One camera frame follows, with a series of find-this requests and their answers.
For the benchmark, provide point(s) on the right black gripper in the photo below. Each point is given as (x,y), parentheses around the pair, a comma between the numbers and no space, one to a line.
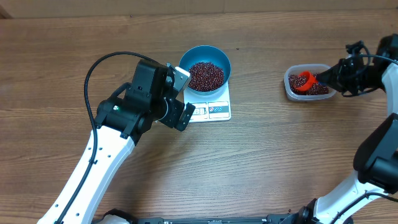
(341,75)

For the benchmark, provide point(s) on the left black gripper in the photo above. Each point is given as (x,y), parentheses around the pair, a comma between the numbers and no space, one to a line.
(177,108)

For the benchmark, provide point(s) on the red scoop with blue handle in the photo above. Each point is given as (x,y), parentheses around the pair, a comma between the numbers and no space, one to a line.
(305,81)

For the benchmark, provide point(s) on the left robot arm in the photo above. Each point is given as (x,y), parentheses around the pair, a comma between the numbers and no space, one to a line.
(120,122)

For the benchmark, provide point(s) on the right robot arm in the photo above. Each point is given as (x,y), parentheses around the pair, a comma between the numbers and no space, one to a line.
(375,162)

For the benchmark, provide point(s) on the white digital kitchen scale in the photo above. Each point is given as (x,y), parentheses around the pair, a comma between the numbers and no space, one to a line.
(209,107)

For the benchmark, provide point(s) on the red beans in bowl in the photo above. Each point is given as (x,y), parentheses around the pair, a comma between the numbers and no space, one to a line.
(206,76)

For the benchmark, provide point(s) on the blue metal bowl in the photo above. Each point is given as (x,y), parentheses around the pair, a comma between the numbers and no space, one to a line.
(207,53)

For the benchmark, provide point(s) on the clear plastic food container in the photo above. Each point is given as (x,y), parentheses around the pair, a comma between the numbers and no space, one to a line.
(296,70)

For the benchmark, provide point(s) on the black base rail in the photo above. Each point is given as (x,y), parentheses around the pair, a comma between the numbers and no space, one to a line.
(270,219)

